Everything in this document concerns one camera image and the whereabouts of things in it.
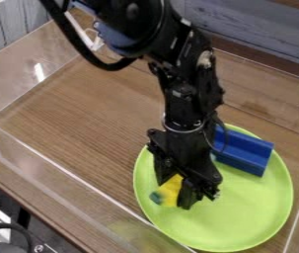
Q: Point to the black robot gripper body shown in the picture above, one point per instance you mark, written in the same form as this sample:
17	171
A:
189	147

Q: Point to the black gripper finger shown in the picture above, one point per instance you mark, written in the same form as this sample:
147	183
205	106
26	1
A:
190	193
164	168

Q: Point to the yellow toy banana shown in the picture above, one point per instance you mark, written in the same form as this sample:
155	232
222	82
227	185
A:
164	196

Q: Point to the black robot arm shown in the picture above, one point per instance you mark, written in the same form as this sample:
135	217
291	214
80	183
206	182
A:
146	29

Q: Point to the green round plate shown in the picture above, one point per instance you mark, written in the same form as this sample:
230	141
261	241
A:
237	222

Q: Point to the blue foam block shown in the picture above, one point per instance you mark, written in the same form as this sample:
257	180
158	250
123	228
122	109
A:
241	150

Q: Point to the black device with knob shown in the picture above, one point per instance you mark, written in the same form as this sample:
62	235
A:
42	245

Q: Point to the clear acrylic enclosure wall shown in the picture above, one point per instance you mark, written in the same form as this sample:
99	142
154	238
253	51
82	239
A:
74	125

